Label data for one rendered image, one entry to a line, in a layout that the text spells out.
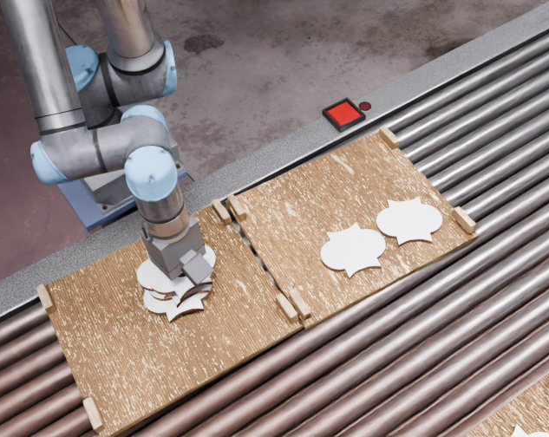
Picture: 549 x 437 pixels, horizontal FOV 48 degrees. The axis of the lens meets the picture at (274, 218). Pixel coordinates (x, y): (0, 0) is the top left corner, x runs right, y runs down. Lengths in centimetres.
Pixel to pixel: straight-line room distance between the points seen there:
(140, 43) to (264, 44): 199
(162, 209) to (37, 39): 32
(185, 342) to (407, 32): 240
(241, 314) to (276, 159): 42
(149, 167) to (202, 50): 230
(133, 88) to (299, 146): 41
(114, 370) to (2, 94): 228
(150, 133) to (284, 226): 41
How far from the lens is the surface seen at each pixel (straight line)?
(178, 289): 118
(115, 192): 145
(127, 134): 104
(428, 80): 166
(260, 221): 132
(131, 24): 123
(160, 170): 94
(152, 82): 133
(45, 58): 105
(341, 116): 152
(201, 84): 304
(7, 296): 139
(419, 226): 131
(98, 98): 135
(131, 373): 120
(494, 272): 132
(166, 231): 104
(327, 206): 134
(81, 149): 105
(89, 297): 129
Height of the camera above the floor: 201
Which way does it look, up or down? 54 degrees down
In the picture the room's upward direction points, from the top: 5 degrees counter-clockwise
